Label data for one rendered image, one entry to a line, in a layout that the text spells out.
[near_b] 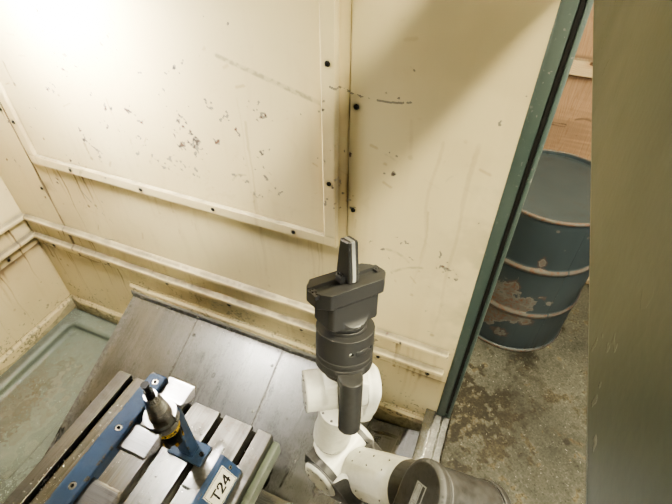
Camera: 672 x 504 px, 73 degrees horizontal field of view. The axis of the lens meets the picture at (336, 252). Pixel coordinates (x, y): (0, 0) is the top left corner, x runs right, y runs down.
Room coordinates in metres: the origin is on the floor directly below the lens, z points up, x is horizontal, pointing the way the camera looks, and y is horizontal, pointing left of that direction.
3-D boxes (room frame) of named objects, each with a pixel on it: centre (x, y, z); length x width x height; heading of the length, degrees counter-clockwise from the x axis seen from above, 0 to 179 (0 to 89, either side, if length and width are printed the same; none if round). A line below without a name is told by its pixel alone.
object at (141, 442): (0.38, 0.36, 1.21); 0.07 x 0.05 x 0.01; 67
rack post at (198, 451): (0.51, 0.37, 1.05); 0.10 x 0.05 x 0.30; 67
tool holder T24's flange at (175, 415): (0.43, 0.34, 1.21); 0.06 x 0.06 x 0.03
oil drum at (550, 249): (1.73, -0.99, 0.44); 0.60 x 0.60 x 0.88
